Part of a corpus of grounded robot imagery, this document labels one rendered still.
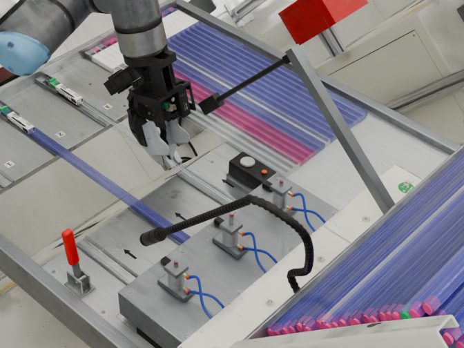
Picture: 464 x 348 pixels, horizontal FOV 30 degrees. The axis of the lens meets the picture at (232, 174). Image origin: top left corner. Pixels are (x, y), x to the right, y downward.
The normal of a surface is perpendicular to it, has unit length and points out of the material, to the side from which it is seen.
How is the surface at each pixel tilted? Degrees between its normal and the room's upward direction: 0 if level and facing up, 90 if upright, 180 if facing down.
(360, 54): 90
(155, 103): 90
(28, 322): 0
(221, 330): 43
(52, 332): 0
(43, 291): 90
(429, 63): 90
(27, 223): 0
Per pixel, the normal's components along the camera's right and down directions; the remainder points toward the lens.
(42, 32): 0.64, -0.11
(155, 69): -0.67, 0.48
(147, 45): 0.36, 0.45
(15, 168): 0.03, -0.74
